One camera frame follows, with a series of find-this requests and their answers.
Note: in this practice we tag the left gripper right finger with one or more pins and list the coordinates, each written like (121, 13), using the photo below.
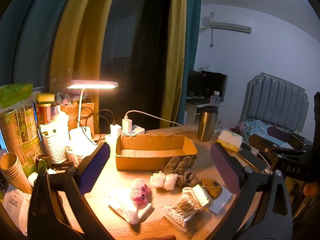
(273, 217)

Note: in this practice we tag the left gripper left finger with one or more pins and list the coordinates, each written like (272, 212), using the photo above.
(47, 218)

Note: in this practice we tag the white paper towel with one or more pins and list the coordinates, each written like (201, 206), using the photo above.
(128, 209)

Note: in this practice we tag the brown fuzzy pouch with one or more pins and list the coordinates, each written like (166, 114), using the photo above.
(212, 187)

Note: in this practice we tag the pink plush toy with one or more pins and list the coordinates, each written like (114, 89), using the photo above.
(140, 193)

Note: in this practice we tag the cotton swab bag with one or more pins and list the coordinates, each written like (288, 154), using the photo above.
(181, 213)

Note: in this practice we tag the bubble wrap bundle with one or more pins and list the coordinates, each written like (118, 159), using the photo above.
(164, 181)

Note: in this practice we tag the grey dotted socks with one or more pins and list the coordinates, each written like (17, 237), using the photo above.
(178, 166)

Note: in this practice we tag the yellow cartoon sponge pack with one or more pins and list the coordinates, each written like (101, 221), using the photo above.
(200, 194)

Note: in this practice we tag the white mask package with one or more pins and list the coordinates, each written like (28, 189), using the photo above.
(16, 203)

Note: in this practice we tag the black smartphone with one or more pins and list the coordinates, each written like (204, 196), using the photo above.
(253, 160)

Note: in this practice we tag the blue bedding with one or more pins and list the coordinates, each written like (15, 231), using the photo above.
(249, 128)

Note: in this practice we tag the loose paper cup stack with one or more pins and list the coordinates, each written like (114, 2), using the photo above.
(12, 171)

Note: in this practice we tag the grey padded headboard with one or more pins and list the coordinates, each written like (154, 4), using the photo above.
(275, 101)

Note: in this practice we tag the white woven basket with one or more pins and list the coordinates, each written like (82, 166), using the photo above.
(55, 144)

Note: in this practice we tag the cardboard tray box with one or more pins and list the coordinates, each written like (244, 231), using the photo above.
(152, 152)

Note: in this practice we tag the paper cup stack in bag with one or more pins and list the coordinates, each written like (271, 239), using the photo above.
(18, 123)

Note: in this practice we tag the red labelled jar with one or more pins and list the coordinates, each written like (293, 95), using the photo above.
(43, 112)

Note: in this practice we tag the steel travel tumbler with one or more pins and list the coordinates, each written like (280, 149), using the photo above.
(207, 122)

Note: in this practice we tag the brown cardboard box with plush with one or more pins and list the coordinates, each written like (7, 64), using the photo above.
(87, 119)

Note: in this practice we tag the clear water bottle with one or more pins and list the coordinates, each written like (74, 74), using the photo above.
(215, 99)

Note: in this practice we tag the white power strip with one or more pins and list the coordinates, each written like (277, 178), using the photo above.
(136, 130)

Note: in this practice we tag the yellow green sponge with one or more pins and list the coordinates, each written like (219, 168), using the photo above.
(43, 98)

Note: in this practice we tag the black monitor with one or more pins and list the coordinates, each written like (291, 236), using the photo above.
(202, 85)

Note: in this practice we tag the yellow curtain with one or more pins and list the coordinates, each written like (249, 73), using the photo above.
(140, 44)

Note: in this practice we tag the air conditioner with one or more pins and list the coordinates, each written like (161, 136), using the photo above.
(225, 24)

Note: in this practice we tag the teal curtain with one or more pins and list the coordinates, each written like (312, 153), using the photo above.
(28, 32)

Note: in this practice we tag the white charger with black cable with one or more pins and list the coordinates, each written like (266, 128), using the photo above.
(106, 122)

